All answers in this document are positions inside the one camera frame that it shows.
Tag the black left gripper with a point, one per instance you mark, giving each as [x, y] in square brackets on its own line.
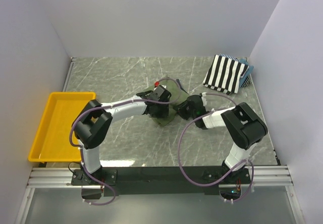
[164, 113]

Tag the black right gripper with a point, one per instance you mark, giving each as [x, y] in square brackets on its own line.
[180, 110]

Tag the olive green tank top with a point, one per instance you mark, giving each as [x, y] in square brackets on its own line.
[178, 96]

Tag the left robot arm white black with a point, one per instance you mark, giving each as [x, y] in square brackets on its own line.
[92, 124]

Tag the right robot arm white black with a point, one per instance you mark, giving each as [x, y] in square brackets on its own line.
[245, 127]

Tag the black white striped folded top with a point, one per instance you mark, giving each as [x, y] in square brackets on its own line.
[224, 75]

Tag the blue striped folded garment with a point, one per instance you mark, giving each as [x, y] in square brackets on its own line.
[242, 83]

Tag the black base crossbar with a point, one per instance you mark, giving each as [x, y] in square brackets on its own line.
[159, 180]

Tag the yellow plastic tray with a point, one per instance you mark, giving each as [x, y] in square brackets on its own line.
[51, 142]

